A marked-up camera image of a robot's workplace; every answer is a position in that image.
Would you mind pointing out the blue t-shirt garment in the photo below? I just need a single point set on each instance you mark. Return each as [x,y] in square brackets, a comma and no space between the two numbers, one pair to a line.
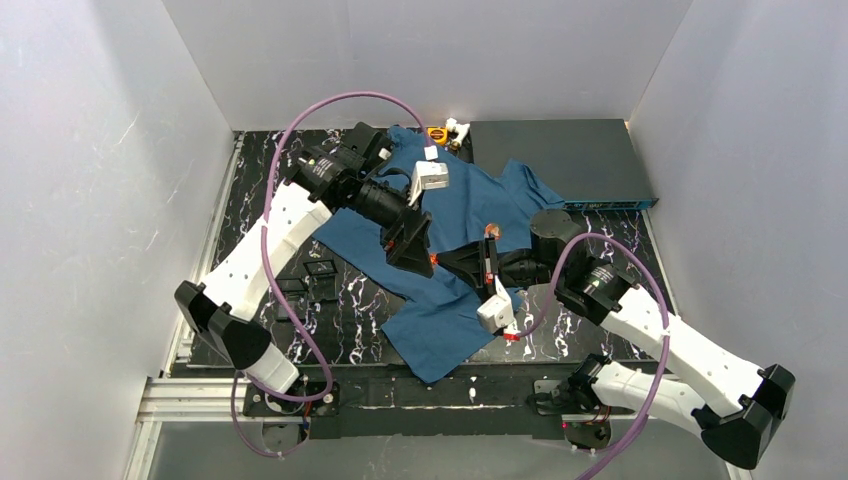
[437,329]

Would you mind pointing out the yellow tape measure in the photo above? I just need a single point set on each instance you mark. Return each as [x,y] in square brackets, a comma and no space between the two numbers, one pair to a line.
[439,135]

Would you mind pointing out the dark grey network switch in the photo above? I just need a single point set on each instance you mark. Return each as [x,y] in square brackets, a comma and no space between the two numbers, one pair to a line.
[591,164]

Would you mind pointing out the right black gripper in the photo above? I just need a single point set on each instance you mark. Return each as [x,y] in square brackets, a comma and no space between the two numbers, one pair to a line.
[489,263]

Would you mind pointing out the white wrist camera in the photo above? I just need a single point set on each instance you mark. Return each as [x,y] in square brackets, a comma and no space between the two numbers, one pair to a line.
[496,314]
[428,174]

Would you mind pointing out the black square tray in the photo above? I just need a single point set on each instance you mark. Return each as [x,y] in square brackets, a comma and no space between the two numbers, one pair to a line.
[320,267]
[292,286]

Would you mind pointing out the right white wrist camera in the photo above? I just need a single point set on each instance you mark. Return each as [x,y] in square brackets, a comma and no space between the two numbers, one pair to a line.
[496,314]

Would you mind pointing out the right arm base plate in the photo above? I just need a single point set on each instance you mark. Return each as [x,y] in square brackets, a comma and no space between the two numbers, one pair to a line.
[581,394]

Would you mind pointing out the aluminium frame rail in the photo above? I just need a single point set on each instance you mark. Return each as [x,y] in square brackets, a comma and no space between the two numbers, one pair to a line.
[374,425]

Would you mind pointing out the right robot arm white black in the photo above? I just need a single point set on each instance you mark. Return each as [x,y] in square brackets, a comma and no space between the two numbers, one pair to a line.
[734,406]

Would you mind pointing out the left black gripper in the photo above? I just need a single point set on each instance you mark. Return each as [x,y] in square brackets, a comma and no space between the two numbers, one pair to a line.
[407,221]

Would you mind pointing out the small white figurine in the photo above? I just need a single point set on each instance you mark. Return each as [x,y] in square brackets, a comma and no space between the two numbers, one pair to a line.
[459,132]

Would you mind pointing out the round orange pin badge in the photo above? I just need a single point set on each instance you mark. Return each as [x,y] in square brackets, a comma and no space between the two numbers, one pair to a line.
[493,231]

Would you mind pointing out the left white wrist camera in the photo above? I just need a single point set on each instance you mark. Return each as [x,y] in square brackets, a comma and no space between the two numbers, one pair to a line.
[428,174]

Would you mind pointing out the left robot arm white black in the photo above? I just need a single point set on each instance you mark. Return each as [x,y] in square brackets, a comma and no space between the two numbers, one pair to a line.
[220,307]

